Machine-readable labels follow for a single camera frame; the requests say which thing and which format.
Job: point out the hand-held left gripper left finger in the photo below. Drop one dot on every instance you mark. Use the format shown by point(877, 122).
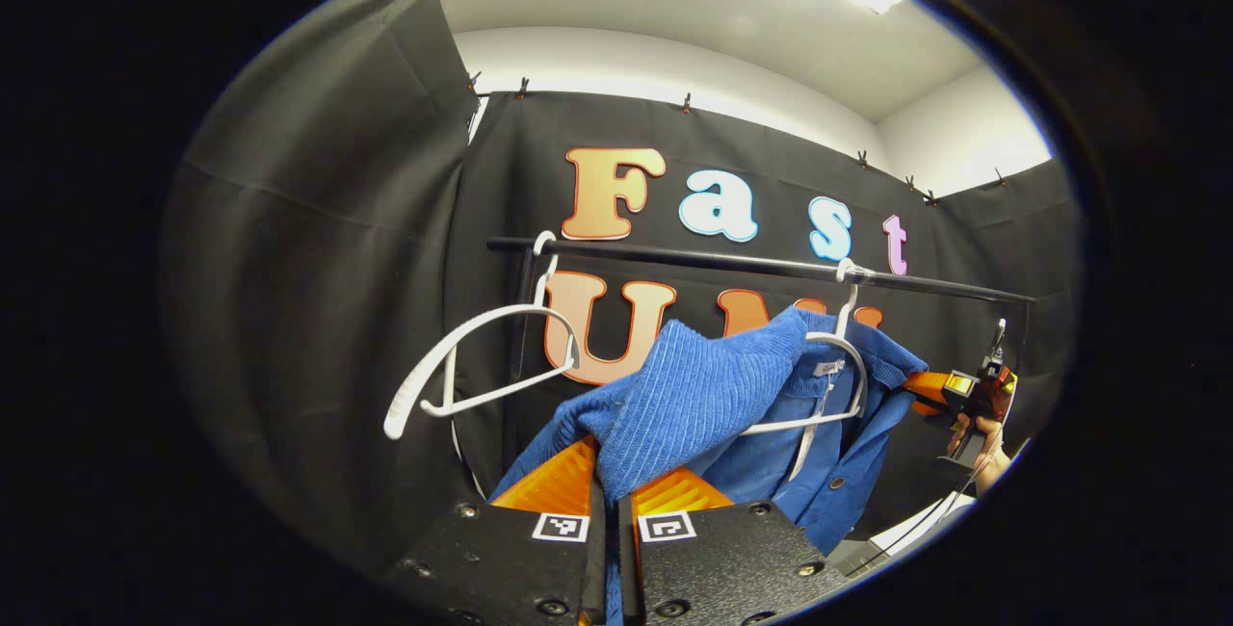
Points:
point(491, 568)

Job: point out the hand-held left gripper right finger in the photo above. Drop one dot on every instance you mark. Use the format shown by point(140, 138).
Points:
point(732, 559)

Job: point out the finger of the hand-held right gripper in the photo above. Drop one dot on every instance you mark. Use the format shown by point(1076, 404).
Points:
point(930, 390)

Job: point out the white hanger with notched shoulders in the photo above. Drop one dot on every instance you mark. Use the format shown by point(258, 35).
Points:
point(855, 361)

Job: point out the black clothes rack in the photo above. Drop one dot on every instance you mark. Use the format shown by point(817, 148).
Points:
point(732, 262)

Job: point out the white plastic hanger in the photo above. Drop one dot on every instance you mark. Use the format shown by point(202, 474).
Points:
point(462, 329)

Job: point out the black backdrop cloth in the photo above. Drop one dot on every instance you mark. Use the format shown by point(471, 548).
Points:
point(318, 270)

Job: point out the small backdrop clips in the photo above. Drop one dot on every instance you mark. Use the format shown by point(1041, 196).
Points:
point(523, 87)

